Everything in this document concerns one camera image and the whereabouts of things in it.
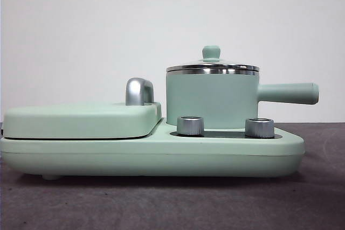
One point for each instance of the silver control knob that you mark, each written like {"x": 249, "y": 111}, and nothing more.
{"x": 259, "y": 127}
{"x": 190, "y": 126}

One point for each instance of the mint green breakfast machine base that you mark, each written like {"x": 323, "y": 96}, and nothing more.
{"x": 81, "y": 157}

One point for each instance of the mint green hinged grill cover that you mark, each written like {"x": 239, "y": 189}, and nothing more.
{"x": 75, "y": 121}

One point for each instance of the glass lid with green knob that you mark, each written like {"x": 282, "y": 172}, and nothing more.
{"x": 212, "y": 52}

